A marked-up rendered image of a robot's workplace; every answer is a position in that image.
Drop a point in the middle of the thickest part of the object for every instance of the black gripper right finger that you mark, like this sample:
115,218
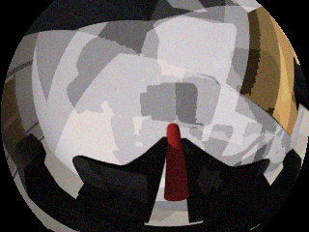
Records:
209,179

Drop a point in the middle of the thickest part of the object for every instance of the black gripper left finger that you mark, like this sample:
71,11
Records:
138,179

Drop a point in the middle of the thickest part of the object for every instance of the red peg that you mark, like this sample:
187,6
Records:
176,185

